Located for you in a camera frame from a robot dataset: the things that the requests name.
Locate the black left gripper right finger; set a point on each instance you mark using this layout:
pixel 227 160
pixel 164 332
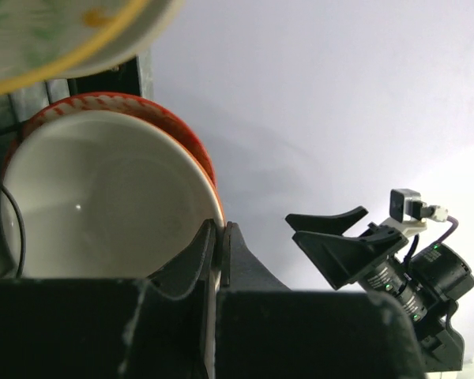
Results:
pixel 240 269

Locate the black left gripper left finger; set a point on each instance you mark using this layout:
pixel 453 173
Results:
pixel 181 331

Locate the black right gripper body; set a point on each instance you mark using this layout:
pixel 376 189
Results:
pixel 386 273

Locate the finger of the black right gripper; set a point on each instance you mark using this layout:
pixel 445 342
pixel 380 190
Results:
pixel 326 224
pixel 340 260

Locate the white pinkish bowl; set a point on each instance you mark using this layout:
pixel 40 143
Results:
pixel 101 194

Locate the red pattern blue zigzag bowl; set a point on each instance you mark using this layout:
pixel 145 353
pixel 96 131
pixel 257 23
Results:
pixel 122 103

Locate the cream floral seahorse bowl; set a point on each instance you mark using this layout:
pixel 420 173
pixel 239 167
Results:
pixel 44 40

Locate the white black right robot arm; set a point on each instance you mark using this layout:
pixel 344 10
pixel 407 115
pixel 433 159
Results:
pixel 427 284

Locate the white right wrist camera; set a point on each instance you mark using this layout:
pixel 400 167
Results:
pixel 409 214

